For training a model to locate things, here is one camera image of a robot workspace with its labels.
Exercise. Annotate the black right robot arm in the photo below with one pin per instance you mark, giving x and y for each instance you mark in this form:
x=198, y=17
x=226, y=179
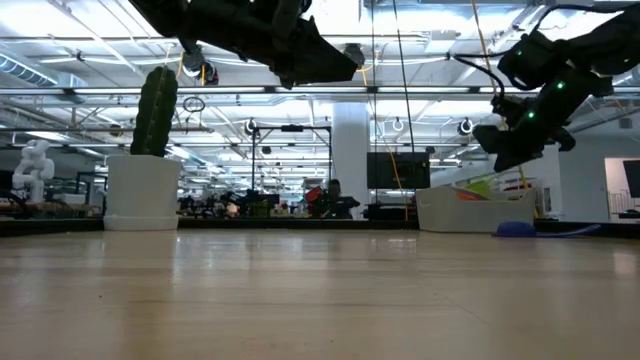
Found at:
x=600, y=45

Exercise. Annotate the dark screen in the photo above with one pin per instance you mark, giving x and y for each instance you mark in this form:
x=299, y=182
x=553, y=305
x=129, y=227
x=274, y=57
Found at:
x=632, y=177

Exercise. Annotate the red background object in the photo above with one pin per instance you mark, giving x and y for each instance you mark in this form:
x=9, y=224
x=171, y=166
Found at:
x=315, y=195

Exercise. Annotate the black gantry frame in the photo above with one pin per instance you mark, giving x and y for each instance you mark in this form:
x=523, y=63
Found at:
x=292, y=128

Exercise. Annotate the white humanoid robot figure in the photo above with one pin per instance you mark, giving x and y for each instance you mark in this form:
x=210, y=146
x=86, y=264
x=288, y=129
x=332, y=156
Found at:
x=35, y=170

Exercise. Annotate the black wall monitor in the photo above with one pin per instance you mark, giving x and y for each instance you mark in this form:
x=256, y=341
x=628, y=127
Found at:
x=390, y=170

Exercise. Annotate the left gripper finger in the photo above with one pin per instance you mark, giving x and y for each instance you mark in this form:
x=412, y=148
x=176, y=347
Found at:
x=320, y=60

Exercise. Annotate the white hexagonal plant pot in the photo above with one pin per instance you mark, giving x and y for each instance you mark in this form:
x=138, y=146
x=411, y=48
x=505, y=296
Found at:
x=142, y=192

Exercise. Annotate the grey plastic basket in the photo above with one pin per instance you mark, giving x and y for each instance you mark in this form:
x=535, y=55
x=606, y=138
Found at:
x=470, y=217

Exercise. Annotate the green cactus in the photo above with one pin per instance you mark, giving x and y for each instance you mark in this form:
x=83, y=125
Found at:
x=155, y=115

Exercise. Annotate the white building column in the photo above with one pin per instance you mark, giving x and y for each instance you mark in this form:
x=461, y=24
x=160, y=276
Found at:
x=350, y=150

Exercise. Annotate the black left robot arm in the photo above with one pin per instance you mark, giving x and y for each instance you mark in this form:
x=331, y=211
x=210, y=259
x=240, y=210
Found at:
x=165, y=15

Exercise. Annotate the small navy measuring cup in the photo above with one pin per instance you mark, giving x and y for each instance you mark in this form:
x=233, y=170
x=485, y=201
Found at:
x=515, y=230

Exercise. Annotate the black aluminium table frame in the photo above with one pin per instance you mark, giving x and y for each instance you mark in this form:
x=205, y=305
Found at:
x=75, y=226

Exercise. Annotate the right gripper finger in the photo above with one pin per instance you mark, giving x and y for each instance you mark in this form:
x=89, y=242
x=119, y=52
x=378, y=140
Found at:
x=520, y=159
x=500, y=141

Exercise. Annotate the person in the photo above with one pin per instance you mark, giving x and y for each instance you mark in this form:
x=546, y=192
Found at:
x=335, y=192

